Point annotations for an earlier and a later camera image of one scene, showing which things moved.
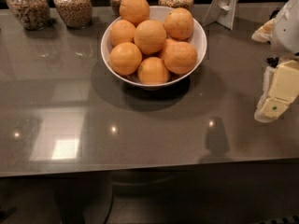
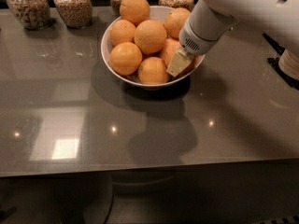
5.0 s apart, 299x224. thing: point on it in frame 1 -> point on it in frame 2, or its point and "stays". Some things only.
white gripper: [287, 32] -> [195, 43]
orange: [178, 23] stays
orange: [124, 58] stays
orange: [149, 36] stays
